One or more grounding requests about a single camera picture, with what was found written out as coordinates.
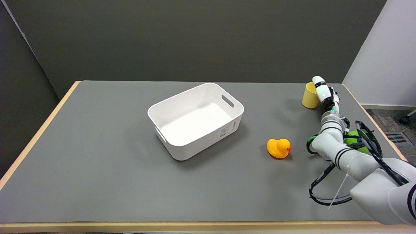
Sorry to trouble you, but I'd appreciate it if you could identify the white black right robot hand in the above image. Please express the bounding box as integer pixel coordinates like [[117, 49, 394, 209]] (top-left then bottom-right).
[[312, 76, 340, 112]]

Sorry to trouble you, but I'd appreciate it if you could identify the yellow plastic cup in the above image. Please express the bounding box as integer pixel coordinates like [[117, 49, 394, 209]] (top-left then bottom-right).
[[302, 82, 321, 109]]

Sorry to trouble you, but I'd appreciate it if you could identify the green toy pear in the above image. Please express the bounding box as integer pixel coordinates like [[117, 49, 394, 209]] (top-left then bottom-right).
[[344, 130, 370, 153]]

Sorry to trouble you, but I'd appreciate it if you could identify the yellow rubber duck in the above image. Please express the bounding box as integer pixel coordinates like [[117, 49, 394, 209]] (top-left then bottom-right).
[[267, 138, 292, 159]]

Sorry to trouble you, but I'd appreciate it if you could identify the black chair caster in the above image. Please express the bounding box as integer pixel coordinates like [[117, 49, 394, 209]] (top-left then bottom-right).
[[399, 110, 416, 124]]

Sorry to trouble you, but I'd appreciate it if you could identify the black floor vent grille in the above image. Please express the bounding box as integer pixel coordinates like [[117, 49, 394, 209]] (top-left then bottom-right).
[[385, 133, 410, 144]]

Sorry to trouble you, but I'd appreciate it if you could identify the white zip tie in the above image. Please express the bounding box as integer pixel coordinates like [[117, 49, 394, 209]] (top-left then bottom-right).
[[328, 166, 351, 210]]

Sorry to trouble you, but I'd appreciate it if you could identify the white plastic storage bin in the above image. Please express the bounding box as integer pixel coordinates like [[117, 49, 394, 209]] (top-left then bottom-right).
[[148, 83, 245, 161]]

